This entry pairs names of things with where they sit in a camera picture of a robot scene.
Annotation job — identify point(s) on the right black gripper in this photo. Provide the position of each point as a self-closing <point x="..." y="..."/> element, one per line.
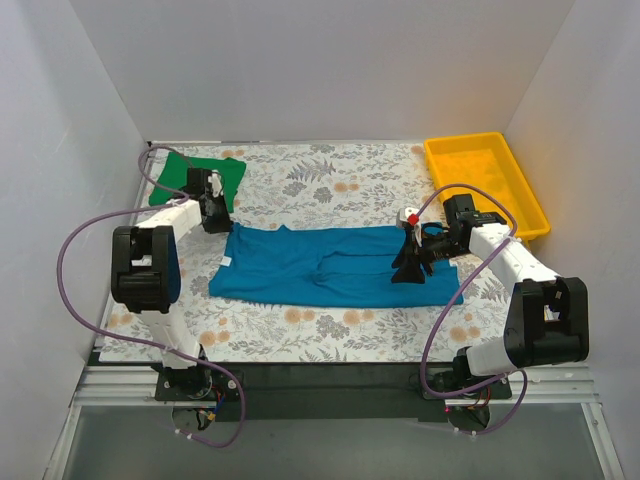
<point x="417" y="248"/>

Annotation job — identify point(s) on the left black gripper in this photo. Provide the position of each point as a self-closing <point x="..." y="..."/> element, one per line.
<point x="218" y="215"/>

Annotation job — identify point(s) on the blue t shirt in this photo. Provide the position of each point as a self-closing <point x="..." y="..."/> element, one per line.
<point x="335" y="268"/>

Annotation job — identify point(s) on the yellow plastic tray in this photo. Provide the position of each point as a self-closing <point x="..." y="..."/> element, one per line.
<point x="484" y="160"/>

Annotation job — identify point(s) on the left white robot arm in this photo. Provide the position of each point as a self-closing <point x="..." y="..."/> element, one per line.
<point x="146" y="278"/>

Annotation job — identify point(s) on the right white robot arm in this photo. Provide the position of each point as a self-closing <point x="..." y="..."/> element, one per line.
<point x="547" y="321"/>

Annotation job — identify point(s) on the floral table mat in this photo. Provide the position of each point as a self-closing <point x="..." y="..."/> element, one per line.
<point x="315" y="186"/>

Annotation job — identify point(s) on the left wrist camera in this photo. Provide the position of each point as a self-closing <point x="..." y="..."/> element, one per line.
<point x="216" y="183"/>

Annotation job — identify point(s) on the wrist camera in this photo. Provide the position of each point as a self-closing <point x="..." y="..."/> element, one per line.
<point x="216" y="183"/>
<point x="407" y="218"/>

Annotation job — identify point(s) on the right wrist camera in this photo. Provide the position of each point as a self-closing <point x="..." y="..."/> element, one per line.
<point x="407" y="218"/>

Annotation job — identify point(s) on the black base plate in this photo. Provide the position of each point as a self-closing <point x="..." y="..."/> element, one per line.
<point x="301" y="391"/>

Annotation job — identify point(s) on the aluminium frame rail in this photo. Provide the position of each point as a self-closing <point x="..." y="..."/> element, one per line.
<point x="115" y="431"/>

